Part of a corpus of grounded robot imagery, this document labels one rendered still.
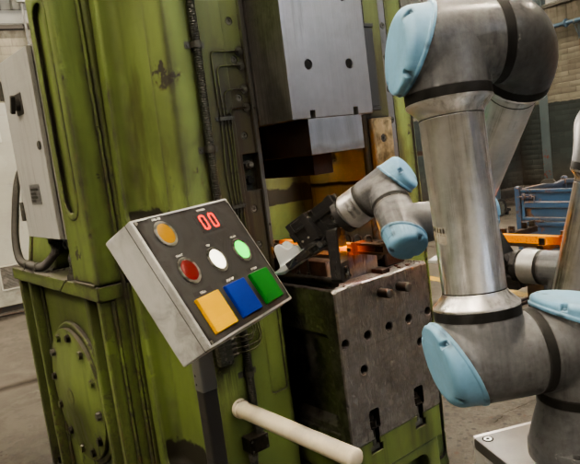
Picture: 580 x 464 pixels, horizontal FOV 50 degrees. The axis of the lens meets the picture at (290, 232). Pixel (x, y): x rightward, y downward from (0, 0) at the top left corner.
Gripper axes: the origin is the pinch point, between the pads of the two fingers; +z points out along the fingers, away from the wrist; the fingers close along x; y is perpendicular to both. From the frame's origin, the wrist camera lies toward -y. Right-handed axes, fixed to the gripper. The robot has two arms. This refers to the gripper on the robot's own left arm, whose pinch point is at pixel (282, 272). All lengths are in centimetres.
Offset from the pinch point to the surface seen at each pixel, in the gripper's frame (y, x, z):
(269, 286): -0.7, 0.2, 4.5
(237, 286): 2.4, 10.6, 4.5
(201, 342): -3.5, 27.1, 6.5
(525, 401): -102, -173, 30
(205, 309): 1.2, 23.3, 4.5
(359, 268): -8.3, -46.5, 5.0
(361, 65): 38, -55, -27
